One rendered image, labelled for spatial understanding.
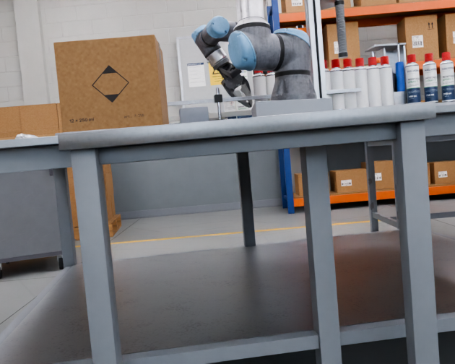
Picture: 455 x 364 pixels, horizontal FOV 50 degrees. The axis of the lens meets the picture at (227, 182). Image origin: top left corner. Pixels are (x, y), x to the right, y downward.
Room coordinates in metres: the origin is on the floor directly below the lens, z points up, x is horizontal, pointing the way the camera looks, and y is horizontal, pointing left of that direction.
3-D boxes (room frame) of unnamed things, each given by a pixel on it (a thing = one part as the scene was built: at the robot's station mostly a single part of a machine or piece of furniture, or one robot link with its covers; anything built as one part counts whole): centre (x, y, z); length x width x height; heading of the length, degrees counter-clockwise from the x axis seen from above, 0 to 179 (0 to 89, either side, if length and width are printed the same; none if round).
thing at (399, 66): (2.07, -0.76, 0.98); 0.03 x 0.03 x 0.17
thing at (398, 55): (2.11, -0.72, 1.01); 0.14 x 0.13 x 0.26; 96
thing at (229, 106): (2.55, -0.12, 0.95); 0.20 x 0.20 x 0.14
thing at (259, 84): (1.95, -0.16, 0.98); 0.05 x 0.05 x 0.20
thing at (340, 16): (1.89, -0.48, 1.18); 0.04 x 0.04 x 0.21
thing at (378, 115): (1.62, -0.06, 0.81); 0.90 x 0.90 x 0.04; 0
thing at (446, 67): (2.04, -0.94, 0.98); 0.05 x 0.05 x 0.20
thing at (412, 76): (2.03, -0.79, 0.98); 0.05 x 0.05 x 0.20
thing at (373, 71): (2.01, -0.63, 0.98); 0.05 x 0.05 x 0.20
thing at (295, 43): (1.62, -0.24, 1.06); 0.13 x 0.12 x 0.14; 113
